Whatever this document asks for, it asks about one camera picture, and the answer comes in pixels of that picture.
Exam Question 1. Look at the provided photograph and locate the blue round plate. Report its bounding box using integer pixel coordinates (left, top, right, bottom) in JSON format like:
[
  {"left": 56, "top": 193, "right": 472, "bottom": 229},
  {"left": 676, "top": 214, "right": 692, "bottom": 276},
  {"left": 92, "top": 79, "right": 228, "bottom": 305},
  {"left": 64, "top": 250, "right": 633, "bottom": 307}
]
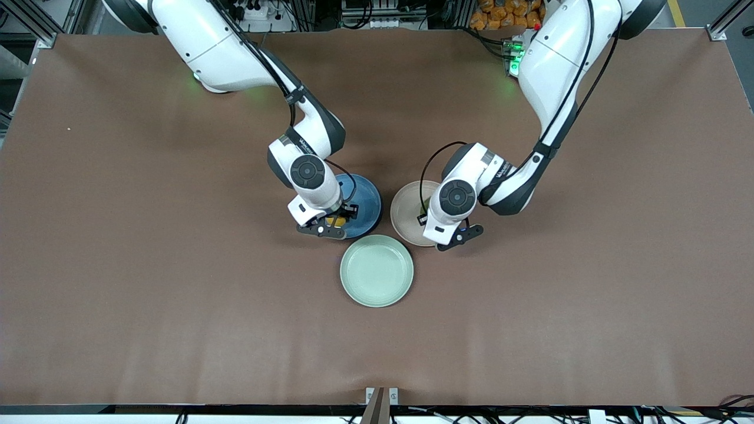
[{"left": 332, "top": 174, "right": 382, "bottom": 239}]

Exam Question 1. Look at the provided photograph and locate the beige round plate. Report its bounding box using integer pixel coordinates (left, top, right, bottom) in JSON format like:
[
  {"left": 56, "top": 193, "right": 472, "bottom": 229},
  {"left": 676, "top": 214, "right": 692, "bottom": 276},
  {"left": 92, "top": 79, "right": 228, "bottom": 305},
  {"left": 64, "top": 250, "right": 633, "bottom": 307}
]
[{"left": 390, "top": 180, "right": 441, "bottom": 247}]

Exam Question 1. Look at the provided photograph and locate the pale green round plate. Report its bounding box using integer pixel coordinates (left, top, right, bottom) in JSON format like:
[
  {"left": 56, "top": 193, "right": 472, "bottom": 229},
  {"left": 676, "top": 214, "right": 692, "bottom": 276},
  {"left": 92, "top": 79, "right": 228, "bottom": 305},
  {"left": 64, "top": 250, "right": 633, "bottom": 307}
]
[{"left": 340, "top": 234, "right": 414, "bottom": 308}]

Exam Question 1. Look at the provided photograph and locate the brown table cover sheet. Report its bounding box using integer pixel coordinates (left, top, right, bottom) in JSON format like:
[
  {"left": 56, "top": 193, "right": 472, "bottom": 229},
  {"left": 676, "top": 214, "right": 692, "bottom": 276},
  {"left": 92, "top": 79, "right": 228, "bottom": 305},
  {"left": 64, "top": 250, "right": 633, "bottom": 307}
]
[{"left": 0, "top": 28, "right": 754, "bottom": 407}]

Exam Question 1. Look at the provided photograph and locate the orange snack bags pile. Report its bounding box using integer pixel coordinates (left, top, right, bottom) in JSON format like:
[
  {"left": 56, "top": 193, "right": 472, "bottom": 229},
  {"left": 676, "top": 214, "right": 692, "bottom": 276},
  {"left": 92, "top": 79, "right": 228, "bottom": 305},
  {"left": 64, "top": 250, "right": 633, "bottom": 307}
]
[{"left": 469, "top": 0, "right": 544, "bottom": 31}]

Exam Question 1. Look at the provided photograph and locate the white power strip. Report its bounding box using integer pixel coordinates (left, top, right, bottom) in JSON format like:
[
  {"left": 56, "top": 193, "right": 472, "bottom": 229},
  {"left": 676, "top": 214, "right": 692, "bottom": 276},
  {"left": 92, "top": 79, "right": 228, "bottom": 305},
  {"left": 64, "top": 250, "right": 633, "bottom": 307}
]
[{"left": 233, "top": 0, "right": 279, "bottom": 22}]

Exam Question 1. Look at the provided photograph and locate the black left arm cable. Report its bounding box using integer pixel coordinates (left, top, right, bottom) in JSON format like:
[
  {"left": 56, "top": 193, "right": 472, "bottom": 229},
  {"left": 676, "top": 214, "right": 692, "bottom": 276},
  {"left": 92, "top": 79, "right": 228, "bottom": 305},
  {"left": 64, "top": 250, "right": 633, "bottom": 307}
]
[{"left": 419, "top": 0, "right": 624, "bottom": 204}]

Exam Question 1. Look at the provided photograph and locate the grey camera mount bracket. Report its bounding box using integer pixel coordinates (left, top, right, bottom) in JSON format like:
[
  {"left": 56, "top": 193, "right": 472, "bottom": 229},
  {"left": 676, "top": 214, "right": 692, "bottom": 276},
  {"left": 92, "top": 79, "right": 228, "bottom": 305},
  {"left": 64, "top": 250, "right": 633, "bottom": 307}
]
[{"left": 365, "top": 387, "right": 399, "bottom": 424}]

